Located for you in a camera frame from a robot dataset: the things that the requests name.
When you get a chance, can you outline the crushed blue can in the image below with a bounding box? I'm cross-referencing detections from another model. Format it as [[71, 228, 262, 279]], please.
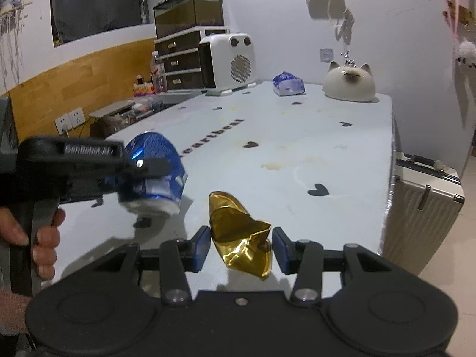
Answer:
[[104, 132, 187, 217]]

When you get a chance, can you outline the gold foil wrapper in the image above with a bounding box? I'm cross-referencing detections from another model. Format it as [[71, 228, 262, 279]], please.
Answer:
[[209, 191, 272, 279]]

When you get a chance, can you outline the person left hand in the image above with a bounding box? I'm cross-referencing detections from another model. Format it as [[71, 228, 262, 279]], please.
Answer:
[[0, 208, 66, 281]]

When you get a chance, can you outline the standing water bottle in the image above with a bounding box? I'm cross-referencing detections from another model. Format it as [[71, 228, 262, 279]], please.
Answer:
[[150, 51, 168, 93]]

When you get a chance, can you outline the black drawer organizer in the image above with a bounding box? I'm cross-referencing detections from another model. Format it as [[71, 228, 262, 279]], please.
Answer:
[[154, 26, 229, 91]]

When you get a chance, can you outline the white space heater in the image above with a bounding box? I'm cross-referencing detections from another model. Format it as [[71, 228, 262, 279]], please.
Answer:
[[198, 33, 256, 96]]

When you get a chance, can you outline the white ribbed suitcase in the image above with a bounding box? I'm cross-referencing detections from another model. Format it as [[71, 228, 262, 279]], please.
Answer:
[[381, 152, 466, 275]]

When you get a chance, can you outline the blue tissue pack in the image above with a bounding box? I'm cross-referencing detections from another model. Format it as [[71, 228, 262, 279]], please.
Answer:
[[273, 71, 305, 97]]

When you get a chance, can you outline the glass fish tank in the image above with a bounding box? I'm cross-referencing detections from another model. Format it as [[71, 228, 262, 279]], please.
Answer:
[[153, 0, 224, 39]]

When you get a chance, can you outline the cat shaped ceramic holder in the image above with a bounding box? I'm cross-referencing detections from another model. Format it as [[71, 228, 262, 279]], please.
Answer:
[[323, 60, 376, 102]]

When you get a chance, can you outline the white plush sheep toy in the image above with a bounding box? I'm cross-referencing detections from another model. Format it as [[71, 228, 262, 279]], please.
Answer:
[[456, 40, 476, 68]]

